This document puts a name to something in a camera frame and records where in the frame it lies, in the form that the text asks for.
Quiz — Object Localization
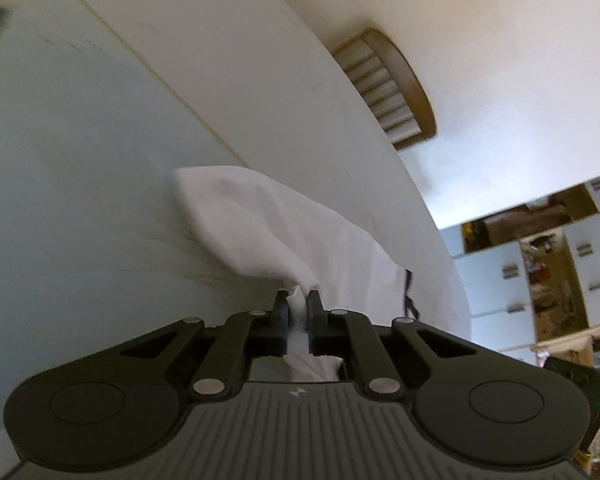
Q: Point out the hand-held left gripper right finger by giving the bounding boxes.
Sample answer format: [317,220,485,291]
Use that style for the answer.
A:
[307,291,501,403]

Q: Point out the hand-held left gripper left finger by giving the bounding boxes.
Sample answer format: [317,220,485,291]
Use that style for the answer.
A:
[100,291,290,401]

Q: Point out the small wooden chair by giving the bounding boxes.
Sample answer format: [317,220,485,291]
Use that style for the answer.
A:
[331,28,437,151]

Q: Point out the white wall cabinets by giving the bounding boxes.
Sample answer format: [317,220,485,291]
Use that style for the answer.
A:
[440,167,600,366]

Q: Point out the white shirt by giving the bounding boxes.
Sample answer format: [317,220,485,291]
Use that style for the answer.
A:
[171,165,416,383]

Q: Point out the white and blue printed tablecloth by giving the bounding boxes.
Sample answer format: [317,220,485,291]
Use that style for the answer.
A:
[0,0,473,480]

